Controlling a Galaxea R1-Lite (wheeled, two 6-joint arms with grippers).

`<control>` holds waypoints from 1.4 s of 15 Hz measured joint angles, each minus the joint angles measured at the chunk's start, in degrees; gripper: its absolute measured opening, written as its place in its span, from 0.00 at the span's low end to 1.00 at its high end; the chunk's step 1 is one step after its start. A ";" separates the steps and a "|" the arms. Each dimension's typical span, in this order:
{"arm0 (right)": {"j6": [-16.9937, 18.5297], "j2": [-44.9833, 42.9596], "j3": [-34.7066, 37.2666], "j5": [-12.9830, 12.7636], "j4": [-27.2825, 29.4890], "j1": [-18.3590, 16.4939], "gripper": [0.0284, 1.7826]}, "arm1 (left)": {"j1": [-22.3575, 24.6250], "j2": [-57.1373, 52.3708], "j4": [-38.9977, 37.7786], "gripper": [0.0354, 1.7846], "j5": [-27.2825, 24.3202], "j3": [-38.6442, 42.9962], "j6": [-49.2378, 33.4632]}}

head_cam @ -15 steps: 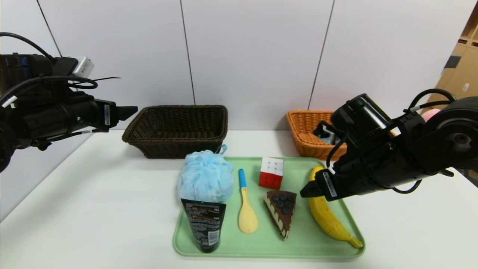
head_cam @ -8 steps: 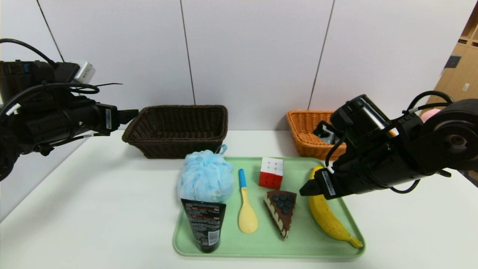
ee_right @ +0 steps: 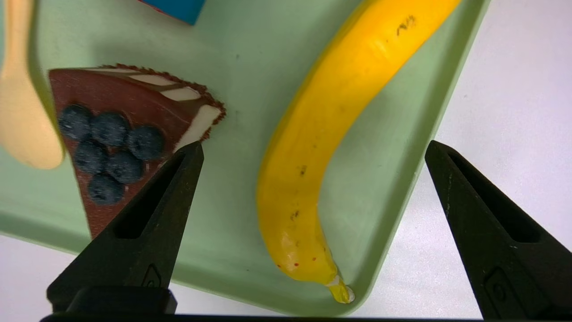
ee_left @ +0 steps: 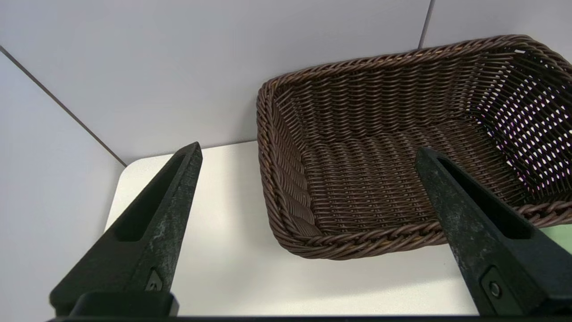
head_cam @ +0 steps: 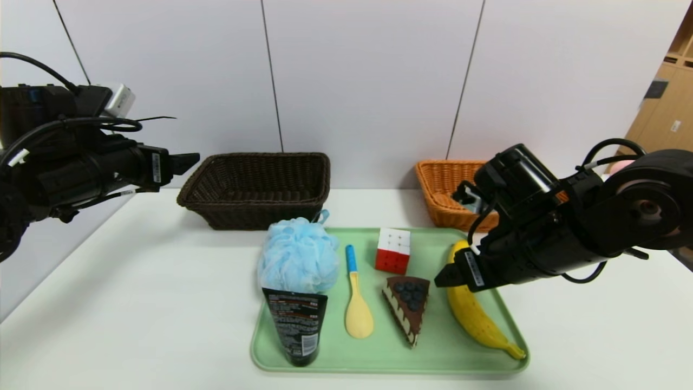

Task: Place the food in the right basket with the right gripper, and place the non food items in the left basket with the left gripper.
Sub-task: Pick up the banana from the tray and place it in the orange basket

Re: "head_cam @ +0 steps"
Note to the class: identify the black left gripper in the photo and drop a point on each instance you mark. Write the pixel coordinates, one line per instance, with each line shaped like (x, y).
(157, 167)

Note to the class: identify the red white puzzle cube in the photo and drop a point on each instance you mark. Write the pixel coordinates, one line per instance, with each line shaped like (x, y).
(392, 261)

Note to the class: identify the pink plush peach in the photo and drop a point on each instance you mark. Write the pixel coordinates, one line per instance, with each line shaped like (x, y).
(621, 164)

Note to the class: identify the black cosmetic tube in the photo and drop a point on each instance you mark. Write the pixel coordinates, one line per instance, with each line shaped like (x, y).
(295, 325)

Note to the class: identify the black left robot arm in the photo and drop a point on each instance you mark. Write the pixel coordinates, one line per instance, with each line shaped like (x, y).
(54, 179)

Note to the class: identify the wooden cabinet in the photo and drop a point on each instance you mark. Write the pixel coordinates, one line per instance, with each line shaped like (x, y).
(668, 108)

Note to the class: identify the white wall socket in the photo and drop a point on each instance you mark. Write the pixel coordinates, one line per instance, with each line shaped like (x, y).
(675, 126)

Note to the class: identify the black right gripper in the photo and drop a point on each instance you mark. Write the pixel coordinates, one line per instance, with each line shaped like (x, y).
(475, 270)

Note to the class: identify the yellow banana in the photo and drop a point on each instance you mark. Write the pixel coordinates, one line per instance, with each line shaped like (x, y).
(482, 320)

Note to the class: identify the light green plastic tray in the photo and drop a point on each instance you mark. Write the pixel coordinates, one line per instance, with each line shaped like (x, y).
(373, 352)

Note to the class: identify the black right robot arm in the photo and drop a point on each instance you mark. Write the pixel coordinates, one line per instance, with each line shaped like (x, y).
(649, 206)

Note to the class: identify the dark brown wicker basket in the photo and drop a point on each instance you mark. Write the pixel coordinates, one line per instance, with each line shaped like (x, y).
(243, 214)

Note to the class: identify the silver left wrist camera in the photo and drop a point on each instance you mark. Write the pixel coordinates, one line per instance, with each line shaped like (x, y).
(122, 100)

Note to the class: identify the light blue mesh loofah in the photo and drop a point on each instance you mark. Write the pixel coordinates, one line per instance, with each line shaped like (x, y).
(298, 254)

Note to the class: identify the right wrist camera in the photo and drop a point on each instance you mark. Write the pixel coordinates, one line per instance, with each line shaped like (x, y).
(474, 205)

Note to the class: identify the chocolate blueberry cake slice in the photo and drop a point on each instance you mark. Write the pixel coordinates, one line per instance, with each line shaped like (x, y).
(410, 314)

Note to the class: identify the orange wicker basket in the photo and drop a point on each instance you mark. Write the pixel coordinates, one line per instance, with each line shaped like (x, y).
(444, 211)

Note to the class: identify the dark grey wall box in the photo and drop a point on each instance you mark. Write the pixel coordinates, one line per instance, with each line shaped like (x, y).
(654, 90)

